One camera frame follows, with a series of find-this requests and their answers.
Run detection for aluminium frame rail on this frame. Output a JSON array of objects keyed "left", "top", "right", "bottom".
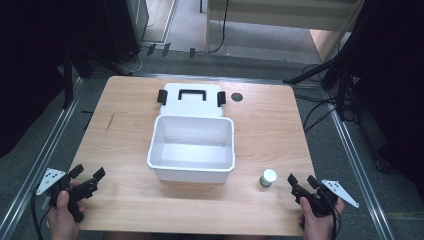
[
  {"left": 0, "top": 77, "right": 84, "bottom": 236},
  {"left": 321, "top": 87, "right": 396, "bottom": 240}
]

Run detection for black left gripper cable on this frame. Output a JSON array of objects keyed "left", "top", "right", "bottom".
[{"left": 30, "top": 193, "right": 51, "bottom": 240}]

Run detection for black hanging cable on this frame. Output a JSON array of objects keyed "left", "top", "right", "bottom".
[{"left": 199, "top": 0, "right": 231, "bottom": 55}]

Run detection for small white-capped green bottle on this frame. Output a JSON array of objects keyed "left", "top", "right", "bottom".
[{"left": 258, "top": 168, "right": 278, "bottom": 188}]

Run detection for black floor cables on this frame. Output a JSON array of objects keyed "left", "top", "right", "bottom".
[{"left": 293, "top": 63, "right": 358, "bottom": 135}]

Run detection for white floor cable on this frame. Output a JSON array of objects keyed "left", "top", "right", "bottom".
[{"left": 114, "top": 44, "right": 149, "bottom": 75}]

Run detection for person's right hand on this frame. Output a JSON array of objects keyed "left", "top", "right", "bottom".
[{"left": 297, "top": 196, "right": 346, "bottom": 240}]

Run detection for black cabinet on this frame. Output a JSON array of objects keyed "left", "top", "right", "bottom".
[{"left": 99, "top": 0, "right": 150, "bottom": 65}]

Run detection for black metal stand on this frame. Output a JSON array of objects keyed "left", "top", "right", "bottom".
[{"left": 62, "top": 46, "right": 75, "bottom": 110}]

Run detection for dark curtain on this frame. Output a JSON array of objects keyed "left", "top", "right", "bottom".
[
  {"left": 0, "top": 0, "right": 114, "bottom": 159},
  {"left": 346, "top": 0, "right": 424, "bottom": 201}
]

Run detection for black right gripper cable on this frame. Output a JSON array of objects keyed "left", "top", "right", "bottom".
[{"left": 328, "top": 199, "right": 343, "bottom": 240}]

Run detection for black tripod stand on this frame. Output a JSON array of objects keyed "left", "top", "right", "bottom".
[{"left": 283, "top": 0, "right": 378, "bottom": 122}]

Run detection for white plastic box with lid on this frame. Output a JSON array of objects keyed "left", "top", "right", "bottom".
[{"left": 146, "top": 82, "right": 236, "bottom": 185}]

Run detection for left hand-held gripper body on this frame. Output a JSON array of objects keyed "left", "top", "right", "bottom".
[{"left": 35, "top": 167, "right": 98, "bottom": 224}]

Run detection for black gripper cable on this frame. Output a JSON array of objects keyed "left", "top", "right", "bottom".
[
  {"left": 30, "top": 193, "right": 51, "bottom": 240},
  {"left": 328, "top": 199, "right": 343, "bottom": 240}
]

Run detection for person's left hand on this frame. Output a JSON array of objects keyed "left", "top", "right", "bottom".
[{"left": 45, "top": 181, "right": 88, "bottom": 240}]

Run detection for light wooden furniture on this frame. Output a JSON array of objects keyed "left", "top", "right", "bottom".
[{"left": 204, "top": 0, "right": 365, "bottom": 64}]

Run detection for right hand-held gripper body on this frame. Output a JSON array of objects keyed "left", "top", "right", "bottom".
[{"left": 290, "top": 179, "right": 361, "bottom": 219}]

